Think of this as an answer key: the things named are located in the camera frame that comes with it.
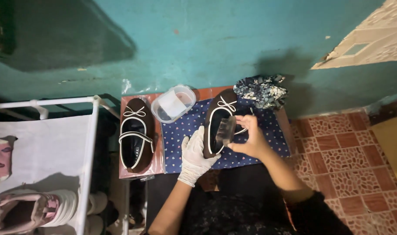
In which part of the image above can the brown shoe with white bow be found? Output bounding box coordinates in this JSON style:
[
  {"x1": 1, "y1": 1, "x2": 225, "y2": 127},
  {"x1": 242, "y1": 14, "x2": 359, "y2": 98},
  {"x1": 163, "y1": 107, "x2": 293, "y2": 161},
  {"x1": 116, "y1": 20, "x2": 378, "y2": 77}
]
[
  {"x1": 118, "y1": 98, "x2": 156, "y2": 174},
  {"x1": 203, "y1": 88, "x2": 255, "y2": 159}
]

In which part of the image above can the person's dark floral clothing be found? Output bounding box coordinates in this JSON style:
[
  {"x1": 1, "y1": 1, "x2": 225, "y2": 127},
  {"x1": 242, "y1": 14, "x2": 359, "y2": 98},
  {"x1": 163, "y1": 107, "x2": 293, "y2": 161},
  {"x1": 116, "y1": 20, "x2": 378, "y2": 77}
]
[{"x1": 178, "y1": 163, "x2": 353, "y2": 235}]

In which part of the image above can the white folded cloth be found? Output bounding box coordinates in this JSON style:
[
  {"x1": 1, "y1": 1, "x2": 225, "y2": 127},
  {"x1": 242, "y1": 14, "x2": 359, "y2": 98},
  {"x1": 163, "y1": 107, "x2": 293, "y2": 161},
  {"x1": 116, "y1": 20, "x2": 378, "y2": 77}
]
[{"x1": 158, "y1": 90, "x2": 187, "y2": 118}]

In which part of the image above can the blue cloth with small hearts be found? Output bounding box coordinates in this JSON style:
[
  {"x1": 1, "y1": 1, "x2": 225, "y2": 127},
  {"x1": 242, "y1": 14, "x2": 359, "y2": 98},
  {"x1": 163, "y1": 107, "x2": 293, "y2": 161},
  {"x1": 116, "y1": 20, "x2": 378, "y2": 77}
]
[{"x1": 161, "y1": 97, "x2": 291, "y2": 174}]

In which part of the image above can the dark floral cloth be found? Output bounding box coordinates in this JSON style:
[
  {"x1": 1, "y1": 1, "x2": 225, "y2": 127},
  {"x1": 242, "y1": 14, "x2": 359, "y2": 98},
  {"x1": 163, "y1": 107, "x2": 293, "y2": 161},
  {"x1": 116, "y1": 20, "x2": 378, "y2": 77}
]
[{"x1": 233, "y1": 74, "x2": 289, "y2": 110}]

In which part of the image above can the person's left hand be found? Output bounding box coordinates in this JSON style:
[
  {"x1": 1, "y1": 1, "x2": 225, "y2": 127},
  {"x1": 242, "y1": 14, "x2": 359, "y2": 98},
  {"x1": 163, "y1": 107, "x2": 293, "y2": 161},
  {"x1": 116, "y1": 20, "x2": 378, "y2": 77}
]
[{"x1": 178, "y1": 126, "x2": 222, "y2": 187}]

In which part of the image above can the dark shoe brush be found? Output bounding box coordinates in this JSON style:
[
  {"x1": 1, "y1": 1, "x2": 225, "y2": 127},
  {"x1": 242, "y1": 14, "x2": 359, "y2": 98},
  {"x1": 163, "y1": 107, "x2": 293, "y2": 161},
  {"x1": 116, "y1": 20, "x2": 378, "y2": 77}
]
[{"x1": 215, "y1": 116, "x2": 237, "y2": 148}]

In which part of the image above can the person's right hand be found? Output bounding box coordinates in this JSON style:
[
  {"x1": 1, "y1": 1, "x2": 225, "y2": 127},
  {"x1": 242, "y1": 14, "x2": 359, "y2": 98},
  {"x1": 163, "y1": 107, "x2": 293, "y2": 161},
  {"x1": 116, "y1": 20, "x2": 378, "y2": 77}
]
[{"x1": 228, "y1": 114, "x2": 271, "y2": 160}]

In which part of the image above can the small table with plastic cover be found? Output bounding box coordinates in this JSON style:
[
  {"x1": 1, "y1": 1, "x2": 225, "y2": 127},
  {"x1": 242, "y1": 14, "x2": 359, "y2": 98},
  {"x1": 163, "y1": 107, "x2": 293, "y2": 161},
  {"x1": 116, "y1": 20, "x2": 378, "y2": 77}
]
[{"x1": 119, "y1": 86, "x2": 298, "y2": 180}]

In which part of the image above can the clear plastic container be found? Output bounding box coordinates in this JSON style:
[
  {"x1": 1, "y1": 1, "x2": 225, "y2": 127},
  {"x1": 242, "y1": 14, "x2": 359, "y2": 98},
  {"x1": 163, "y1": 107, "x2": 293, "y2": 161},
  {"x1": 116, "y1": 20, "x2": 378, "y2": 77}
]
[{"x1": 150, "y1": 84, "x2": 197, "y2": 124}]

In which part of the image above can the white patterned door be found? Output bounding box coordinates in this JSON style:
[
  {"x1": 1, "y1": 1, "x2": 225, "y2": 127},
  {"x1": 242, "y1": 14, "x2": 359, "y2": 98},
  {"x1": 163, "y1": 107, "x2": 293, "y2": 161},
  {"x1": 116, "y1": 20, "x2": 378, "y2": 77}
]
[{"x1": 311, "y1": 0, "x2": 397, "y2": 70}]

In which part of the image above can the yellow board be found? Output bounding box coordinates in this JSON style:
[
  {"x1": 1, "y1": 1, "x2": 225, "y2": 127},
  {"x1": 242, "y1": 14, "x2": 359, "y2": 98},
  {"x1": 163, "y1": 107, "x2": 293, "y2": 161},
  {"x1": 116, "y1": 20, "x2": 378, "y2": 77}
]
[{"x1": 370, "y1": 114, "x2": 397, "y2": 198}]

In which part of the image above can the pink and white sneaker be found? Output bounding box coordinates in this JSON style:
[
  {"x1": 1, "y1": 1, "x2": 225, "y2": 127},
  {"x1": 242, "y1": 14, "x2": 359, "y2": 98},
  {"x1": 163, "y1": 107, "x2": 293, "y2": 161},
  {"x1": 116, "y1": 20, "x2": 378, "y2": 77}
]
[{"x1": 0, "y1": 189, "x2": 78, "y2": 235}]

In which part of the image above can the white shoe rack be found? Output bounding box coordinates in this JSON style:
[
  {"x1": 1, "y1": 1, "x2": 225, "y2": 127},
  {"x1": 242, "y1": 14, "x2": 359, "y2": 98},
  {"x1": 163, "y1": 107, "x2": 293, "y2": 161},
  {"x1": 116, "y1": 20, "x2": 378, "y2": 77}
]
[{"x1": 0, "y1": 95, "x2": 121, "y2": 235}]

